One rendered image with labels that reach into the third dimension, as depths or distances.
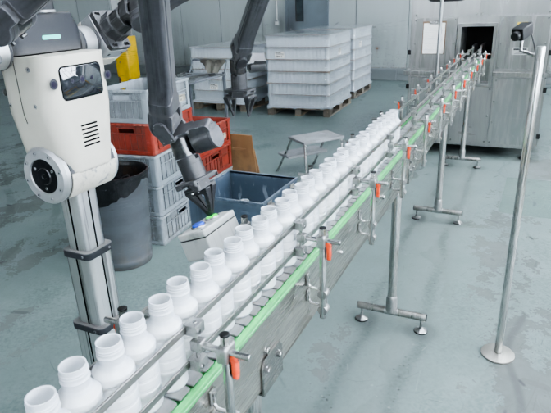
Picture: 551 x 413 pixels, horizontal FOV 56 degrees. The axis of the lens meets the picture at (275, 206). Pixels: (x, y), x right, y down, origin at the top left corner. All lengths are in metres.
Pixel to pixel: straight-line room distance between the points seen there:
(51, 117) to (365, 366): 1.78
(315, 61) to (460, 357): 5.78
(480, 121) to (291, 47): 3.21
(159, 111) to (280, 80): 6.90
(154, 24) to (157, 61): 0.08
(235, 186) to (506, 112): 4.05
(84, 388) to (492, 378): 2.11
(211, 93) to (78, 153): 7.37
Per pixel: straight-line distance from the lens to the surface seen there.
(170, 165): 3.82
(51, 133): 1.46
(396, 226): 2.58
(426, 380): 2.55
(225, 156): 4.71
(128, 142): 3.72
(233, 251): 1.02
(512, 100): 5.81
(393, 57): 11.58
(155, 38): 1.12
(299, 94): 7.95
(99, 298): 1.69
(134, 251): 3.52
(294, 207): 1.27
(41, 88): 1.43
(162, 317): 0.85
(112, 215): 3.39
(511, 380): 2.65
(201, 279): 0.93
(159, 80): 1.16
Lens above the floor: 1.59
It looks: 21 degrees down
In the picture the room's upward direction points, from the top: 2 degrees counter-clockwise
